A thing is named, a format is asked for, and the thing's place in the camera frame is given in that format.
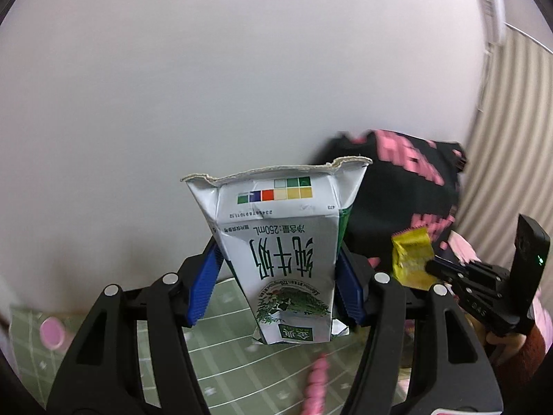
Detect yellow snack wrapper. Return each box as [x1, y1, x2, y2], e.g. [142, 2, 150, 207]
[392, 227, 439, 291]

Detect green white milk carton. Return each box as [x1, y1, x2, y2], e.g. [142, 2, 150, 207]
[183, 156, 372, 345]

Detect right hand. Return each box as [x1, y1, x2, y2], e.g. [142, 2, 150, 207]
[465, 313, 527, 366]

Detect pink round bottle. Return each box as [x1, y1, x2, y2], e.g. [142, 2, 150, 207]
[39, 317, 70, 351]

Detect pink caterpillar toy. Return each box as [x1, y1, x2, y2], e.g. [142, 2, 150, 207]
[301, 354, 329, 415]

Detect white vertical blinds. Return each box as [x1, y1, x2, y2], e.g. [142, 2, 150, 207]
[457, 26, 552, 266]

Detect black Hello Kitty pillow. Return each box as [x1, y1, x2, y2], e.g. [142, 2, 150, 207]
[313, 129, 467, 271]

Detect white bed headboard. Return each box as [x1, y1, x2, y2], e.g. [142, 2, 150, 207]
[1, 0, 484, 312]

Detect white air conditioner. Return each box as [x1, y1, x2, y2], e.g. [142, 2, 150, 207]
[479, 0, 506, 45]

